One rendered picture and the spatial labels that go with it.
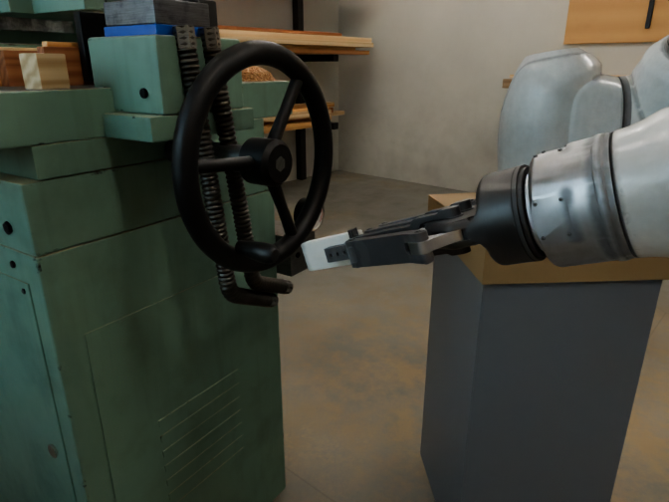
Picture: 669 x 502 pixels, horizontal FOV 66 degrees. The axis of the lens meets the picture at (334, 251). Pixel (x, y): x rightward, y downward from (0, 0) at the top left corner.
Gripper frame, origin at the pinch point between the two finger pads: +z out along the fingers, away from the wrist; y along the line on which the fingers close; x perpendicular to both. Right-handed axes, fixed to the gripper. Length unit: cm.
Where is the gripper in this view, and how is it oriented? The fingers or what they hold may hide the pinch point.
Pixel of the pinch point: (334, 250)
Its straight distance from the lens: 51.7
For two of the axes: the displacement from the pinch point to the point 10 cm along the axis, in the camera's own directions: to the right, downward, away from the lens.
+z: -7.8, 1.5, 6.1
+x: 2.9, 9.5, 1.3
